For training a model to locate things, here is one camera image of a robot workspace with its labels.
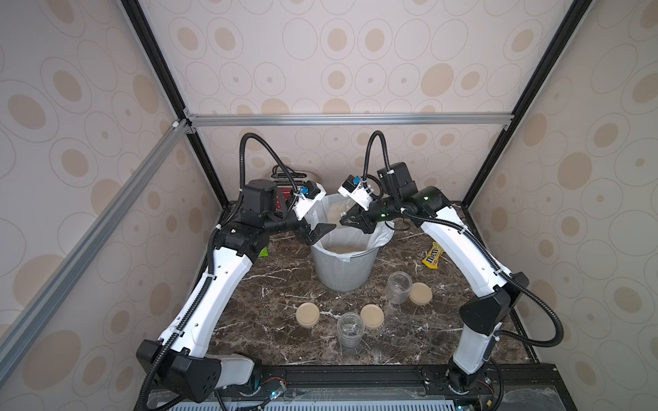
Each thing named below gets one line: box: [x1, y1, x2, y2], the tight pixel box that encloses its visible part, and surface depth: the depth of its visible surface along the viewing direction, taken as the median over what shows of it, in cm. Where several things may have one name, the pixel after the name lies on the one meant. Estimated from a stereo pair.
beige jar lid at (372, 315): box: [359, 303, 385, 329], surface depth 87 cm
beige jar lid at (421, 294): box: [408, 281, 433, 306], surface depth 92 cm
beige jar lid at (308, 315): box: [295, 302, 320, 329], surface depth 87 cm
